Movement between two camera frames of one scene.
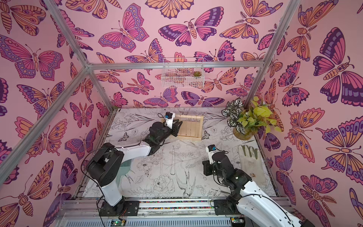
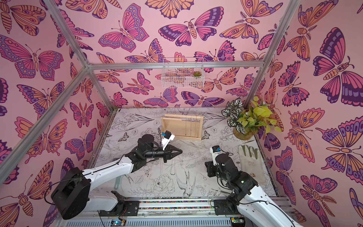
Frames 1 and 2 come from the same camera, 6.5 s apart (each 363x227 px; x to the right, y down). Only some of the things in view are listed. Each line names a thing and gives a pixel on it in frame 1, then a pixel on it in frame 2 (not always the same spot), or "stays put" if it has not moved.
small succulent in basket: (197, 74) stays put
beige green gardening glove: (251, 164) stays put
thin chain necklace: (171, 161) stays put
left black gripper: (175, 130) to (168, 154)
